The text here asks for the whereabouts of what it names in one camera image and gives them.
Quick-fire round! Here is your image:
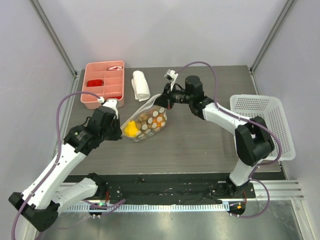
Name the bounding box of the polka dot zip top bag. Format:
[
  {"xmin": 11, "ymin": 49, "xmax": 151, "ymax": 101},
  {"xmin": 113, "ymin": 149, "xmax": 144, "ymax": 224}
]
[{"xmin": 120, "ymin": 93, "xmax": 168, "ymax": 142}]

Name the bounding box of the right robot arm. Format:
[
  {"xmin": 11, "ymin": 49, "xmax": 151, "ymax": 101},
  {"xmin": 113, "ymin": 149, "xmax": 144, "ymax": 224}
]
[{"xmin": 154, "ymin": 74, "xmax": 275, "ymax": 198}]

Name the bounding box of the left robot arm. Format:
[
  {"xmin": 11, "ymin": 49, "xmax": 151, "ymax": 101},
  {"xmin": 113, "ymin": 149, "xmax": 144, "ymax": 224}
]
[{"xmin": 8, "ymin": 104, "xmax": 122, "ymax": 232}]

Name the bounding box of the yellow fake pear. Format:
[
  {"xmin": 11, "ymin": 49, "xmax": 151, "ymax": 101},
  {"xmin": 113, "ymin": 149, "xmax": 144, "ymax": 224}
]
[{"xmin": 124, "ymin": 120, "xmax": 139, "ymax": 138}]

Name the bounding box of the rolled white towel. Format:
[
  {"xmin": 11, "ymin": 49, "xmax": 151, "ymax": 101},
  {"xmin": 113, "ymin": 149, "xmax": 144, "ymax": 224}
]
[{"xmin": 131, "ymin": 70, "xmax": 151, "ymax": 102}]

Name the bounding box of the red item front compartment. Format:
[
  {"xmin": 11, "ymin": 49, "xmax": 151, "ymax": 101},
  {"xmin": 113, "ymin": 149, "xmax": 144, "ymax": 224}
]
[{"xmin": 109, "ymin": 95, "xmax": 123, "ymax": 100}]

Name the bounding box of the pink compartment tray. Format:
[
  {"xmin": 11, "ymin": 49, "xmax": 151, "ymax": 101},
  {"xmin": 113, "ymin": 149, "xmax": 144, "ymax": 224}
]
[{"xmin": 82, "ymin": 60, "xmax": 125, "ymax": 108}]

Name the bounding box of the red white item in tray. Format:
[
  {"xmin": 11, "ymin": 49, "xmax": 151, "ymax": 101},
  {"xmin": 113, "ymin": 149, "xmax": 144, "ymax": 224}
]
[{"xmin": 108, "ymin": 66, "xmax": 123, "ymax": 71}]

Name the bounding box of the white perforated basket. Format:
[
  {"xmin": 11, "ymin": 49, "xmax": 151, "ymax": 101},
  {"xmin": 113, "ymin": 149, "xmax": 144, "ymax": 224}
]
[{"xmin": 230, "ymin": 94, "xmax": 296, "ymax": 161}]

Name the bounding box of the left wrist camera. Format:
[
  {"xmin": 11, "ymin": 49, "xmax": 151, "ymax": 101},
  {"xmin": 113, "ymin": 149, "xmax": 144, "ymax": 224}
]
[{"xmin": 102, "ymin": 98, "xmax": 119, "ymax": 119}]

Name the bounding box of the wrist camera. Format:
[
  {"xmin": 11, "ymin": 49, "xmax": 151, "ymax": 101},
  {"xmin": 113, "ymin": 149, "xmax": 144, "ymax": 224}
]
[
  {"xmin": 102, "ymin": 98, "xmax": 119, "ymax": 119},
  {"xmin": 164, "ymin": 69, "xmax": 179, "ymax": 91}
]

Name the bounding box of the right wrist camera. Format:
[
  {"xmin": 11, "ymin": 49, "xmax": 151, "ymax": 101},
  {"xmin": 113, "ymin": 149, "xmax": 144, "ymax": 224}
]
[{"xmin": 164, "ymin": 69, "xmax": 179, "ymax": 91}]

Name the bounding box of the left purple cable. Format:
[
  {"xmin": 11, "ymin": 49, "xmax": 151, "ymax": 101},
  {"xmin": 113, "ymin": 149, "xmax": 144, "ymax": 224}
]
[{"xmin": 11, "ymin": 91, "xmax": 126, "ymax": 240}]

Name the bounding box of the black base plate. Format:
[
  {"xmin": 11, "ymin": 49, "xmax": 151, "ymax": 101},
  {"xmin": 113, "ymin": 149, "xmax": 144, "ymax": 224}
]
[{"xmin": 93, "ymin": 173, "xmax": 256, "ymax": 206}]

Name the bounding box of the aluminium rail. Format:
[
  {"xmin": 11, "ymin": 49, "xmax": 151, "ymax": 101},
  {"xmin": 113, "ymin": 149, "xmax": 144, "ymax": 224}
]
[{"xmin": 57, "ymin": 180, "xmax": 304, "ymax": 215}]

